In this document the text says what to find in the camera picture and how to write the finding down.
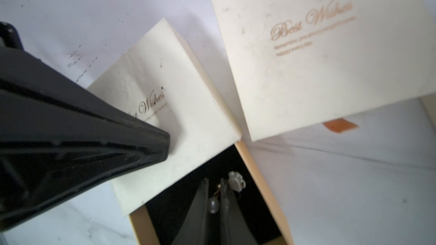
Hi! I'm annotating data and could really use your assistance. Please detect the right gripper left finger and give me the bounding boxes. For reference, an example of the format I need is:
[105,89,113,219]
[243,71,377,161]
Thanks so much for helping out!
[172,179,209,245]

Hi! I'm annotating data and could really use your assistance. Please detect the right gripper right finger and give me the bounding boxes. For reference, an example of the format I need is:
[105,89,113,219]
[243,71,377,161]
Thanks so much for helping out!
[220,179,258,245]

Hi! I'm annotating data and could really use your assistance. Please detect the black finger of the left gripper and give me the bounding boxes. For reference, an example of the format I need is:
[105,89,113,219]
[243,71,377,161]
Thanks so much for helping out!
[1,22,170,231]

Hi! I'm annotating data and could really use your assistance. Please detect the pearl earrings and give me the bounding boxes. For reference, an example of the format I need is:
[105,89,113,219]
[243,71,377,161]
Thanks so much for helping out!
[207,171,246,214]

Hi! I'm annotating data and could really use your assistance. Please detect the cream drawer jewelry box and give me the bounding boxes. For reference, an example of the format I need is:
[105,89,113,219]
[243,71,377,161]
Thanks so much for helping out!
[88,19,294,245]

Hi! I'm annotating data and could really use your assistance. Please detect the middle cream jewelry box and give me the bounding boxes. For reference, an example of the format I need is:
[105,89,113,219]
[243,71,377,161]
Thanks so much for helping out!
[211,0,436,141]

